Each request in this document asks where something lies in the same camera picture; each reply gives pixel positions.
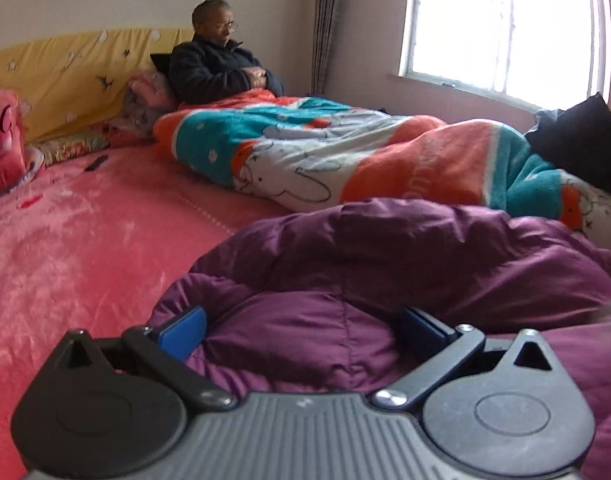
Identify floral pillow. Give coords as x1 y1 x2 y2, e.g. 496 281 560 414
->
28 125 111 167

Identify purple down jacket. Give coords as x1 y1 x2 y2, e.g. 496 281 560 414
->
148 199 611 480

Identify plain pink folded blanket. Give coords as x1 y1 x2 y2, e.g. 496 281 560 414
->
0 152 27 196

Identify window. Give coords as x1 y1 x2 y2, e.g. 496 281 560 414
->
398 0 611 111

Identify yellow headboard cover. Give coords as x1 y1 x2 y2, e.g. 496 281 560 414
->
0 27 196 143

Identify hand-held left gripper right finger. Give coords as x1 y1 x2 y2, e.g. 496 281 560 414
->
371 306 569 407

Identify orange teal printed blanket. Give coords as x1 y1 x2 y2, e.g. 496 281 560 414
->
153 87 611 238

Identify pink lettered folded blanket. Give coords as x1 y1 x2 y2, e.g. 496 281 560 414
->
0 87 29 161

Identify grey patterned curtain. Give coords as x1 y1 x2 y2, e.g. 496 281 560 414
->
310 0 353 96

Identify pink pillows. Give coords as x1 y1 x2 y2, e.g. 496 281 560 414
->
123 70 179 136

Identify black bag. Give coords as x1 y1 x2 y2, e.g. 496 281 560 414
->
524 92 611 196

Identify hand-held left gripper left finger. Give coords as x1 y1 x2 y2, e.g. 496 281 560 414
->
46 306 236 408

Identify black cushion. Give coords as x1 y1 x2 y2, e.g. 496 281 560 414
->
150 52 179 96

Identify pink bed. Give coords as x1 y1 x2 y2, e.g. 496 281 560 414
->
0 130 296 480

